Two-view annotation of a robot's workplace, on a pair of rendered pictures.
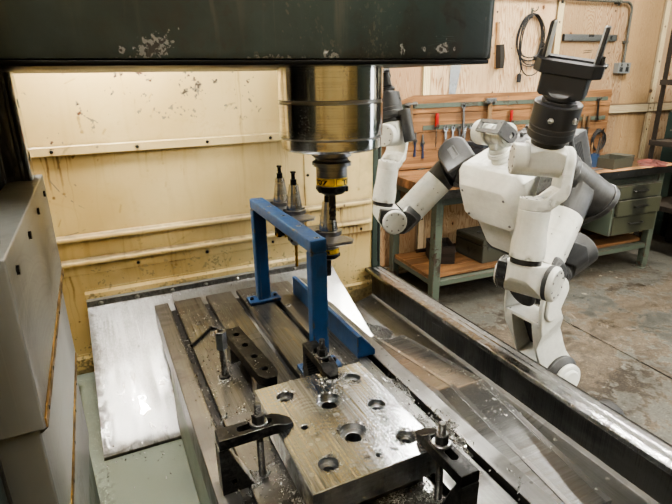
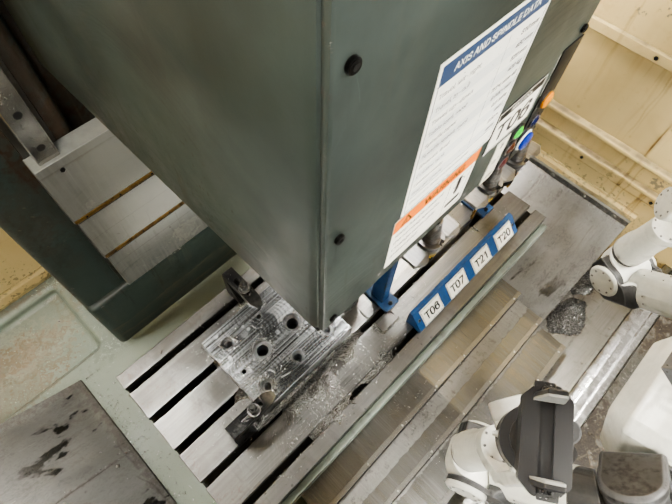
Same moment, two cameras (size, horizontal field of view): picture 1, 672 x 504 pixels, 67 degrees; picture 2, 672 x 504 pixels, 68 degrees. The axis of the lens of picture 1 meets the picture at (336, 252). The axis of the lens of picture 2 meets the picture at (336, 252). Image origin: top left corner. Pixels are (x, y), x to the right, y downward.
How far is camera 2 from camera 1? 1.02 m
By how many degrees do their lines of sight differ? 62
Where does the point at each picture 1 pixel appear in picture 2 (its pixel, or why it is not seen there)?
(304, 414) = (271, 311)
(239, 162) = (601, 58)
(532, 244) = (459, 453)
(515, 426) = (440, 482)
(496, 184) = (630, 392)
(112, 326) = not seen: hidden behind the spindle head
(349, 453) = (240, 353)
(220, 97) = not seen: outside the picture
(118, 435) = not seen: hidden behind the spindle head
